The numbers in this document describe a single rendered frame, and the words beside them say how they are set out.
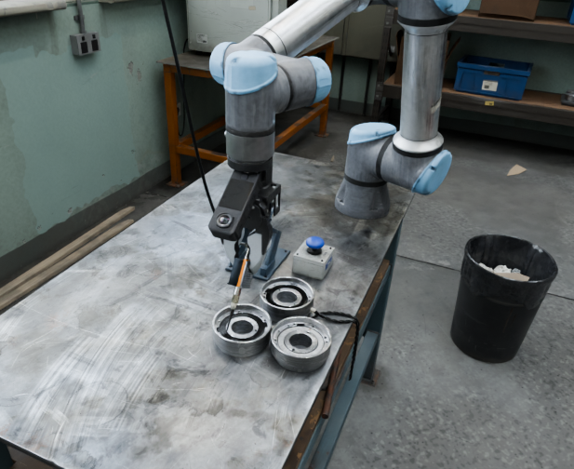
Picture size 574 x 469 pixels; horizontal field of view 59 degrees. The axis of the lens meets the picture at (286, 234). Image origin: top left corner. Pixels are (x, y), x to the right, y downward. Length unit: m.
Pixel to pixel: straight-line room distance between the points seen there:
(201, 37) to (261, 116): 2.52
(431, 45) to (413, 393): 1.31
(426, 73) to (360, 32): 3.52
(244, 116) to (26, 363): 0.55
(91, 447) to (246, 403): 0.23
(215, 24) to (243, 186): 2.46
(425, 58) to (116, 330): 0.80
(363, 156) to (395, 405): 1.00
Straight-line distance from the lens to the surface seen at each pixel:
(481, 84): 4.29
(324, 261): 1.07
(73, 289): 1.11
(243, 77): 0.74
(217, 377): 0.88
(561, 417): 2.16
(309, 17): 1.00
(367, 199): 1.33
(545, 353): 2.40
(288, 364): 0.87
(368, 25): 4.62
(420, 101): 1.16
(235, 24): 3.13
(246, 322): 0.94
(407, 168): 1.23
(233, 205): 0.77
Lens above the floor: 1.43
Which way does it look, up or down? 31 degrees down
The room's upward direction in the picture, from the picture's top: 3 degrees clockwise
